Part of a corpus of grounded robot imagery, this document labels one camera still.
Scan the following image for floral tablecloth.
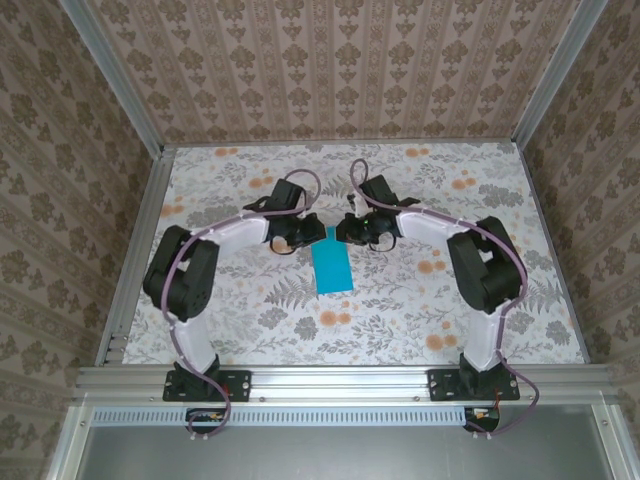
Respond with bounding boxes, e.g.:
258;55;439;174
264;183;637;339
122;143;586;366

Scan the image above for small black control board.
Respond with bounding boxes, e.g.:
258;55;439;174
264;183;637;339
462;405;502;434
185;407;229;435

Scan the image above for grey metal panel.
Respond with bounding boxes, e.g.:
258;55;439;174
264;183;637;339
47;403;629;480

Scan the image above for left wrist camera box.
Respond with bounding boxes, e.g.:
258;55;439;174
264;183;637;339
243;178;309;217

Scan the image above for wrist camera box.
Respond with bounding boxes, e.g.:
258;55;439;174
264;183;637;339
243;178;309;217
357;174;421;214

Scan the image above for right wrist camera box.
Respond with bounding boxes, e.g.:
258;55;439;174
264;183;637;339
357;174;421;214

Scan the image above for thin aluminium rail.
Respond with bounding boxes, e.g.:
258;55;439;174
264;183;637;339
162;141;519;150

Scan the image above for aluminium side rail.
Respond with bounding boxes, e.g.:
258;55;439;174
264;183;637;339
514;141;592;366
93;144;177;366

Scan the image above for wide aluminium frame rail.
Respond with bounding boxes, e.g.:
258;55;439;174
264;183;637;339
72;364;621;405

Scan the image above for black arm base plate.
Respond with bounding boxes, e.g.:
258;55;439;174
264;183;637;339
427;368;521;402
164;368;252;402

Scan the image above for white slotted cable tray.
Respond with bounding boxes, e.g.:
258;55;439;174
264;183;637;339
92;407;501;427

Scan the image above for aluminium frame post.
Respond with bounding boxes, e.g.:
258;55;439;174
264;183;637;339
512;0;599;146
63;0;167;154

